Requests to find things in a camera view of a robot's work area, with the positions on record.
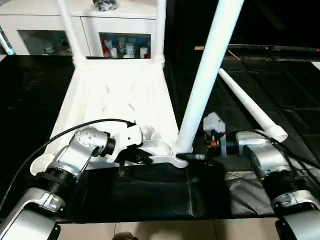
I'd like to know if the white plastic table top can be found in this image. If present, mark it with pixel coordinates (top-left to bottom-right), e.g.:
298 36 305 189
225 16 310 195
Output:
30 57 191 177

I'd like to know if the white plastic table leg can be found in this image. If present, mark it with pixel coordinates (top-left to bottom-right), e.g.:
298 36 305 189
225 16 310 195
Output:
218 68 289 144
174 0 245 155
56 0 89 69
152 0 167 64

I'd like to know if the black work mat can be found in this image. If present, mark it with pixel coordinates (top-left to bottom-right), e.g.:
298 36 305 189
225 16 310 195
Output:
0 54 320 222

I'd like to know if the black flat bar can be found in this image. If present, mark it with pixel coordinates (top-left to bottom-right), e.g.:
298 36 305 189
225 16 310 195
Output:
227 45 320 55

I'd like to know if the teal plastic tube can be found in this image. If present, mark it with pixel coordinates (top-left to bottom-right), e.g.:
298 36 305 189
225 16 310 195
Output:
0 26 15 56

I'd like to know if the white cabinet with glass doors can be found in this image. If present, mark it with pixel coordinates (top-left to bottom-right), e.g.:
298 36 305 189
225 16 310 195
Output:
0 0 169 59

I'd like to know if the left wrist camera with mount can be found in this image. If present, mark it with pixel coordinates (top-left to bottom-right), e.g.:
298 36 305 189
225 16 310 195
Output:
107 125 145 162

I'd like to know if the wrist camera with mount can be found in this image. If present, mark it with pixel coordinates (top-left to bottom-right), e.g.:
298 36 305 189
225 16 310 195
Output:
202 112 229 147
107 125 145 162

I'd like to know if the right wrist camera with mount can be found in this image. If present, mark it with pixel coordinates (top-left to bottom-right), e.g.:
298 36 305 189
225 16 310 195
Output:
202 112 229 147

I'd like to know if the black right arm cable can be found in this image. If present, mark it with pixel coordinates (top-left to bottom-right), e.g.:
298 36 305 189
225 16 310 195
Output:
215 128 320 187

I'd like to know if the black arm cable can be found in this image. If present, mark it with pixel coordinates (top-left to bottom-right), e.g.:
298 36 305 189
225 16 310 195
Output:
215 128 320 187
0 118 137 213

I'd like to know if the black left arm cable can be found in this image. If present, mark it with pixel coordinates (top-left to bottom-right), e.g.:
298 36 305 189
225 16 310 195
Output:
0 118 137 213

